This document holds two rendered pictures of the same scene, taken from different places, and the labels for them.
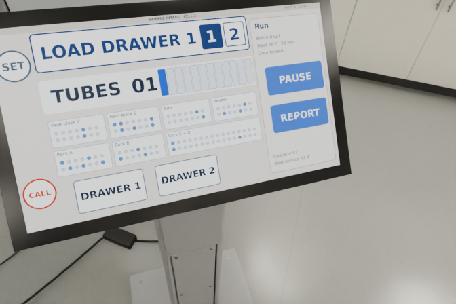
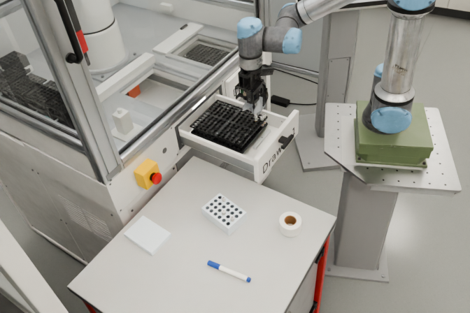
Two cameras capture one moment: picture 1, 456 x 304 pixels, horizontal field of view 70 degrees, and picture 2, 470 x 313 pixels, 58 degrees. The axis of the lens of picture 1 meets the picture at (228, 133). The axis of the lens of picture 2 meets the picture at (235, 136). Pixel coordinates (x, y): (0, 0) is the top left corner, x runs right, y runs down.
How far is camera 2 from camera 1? 1.73 m
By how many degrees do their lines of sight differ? 13
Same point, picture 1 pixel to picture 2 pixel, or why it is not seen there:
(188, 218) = (340, 33)
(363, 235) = (446, 110)
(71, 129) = not seen: outside the picture
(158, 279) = (305, 118)
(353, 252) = not seen: hidden behind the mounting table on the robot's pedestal
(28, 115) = not seen: outside the picture
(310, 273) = not seen: hidden behind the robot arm
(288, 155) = not seen: outside the picture
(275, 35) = not seen: outside the picture
